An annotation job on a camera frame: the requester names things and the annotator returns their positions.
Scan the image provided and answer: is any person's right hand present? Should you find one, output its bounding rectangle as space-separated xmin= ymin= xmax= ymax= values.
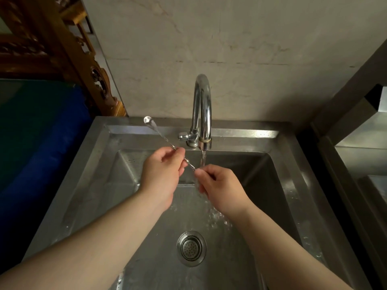
xmin=194 ymin=164 xmax=255 ymax=219

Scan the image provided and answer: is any person's left hand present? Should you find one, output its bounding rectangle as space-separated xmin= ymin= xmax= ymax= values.
xmin=138 ymin=147 xmax=188 ymax=212

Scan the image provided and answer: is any long twisted metal bar spoon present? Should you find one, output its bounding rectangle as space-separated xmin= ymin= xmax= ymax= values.
xmin=143 ymin=116 xmax=197 ymax=171

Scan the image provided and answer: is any person's right forearm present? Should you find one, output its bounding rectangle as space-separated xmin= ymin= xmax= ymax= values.
xmin=229 ymin=203 xmax=354 ymax=290

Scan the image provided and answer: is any person's left forearm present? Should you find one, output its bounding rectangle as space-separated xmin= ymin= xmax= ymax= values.
xmin=0 ymin=189 xmax=166 ymax=290

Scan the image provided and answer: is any stainless steel sink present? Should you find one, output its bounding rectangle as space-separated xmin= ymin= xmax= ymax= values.
xmin=23 ymin=115 xmax=372 ymax=290

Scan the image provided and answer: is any chrome gooseneck faucet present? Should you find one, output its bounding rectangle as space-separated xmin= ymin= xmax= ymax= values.
xmin=178 ymin=74 xmax=213 ymax=151

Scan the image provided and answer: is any round metal sink drain strainer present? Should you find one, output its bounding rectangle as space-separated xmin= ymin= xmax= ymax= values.
xmin=177 ymin=231 xmax=207 ymax=267

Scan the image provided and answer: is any blue and green mat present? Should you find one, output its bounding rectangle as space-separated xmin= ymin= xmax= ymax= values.
xmin=0 ymin=79 xmax=93 ymax=273

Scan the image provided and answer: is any stainless steel counter unit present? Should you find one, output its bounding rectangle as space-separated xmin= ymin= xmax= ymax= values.
xmin=310 ymin=39 xmax=387 ymax=290

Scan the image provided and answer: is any carved wooden furniture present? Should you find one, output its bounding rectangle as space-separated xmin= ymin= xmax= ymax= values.
xmin=0 ymin=0 xmax=127 ymax=117

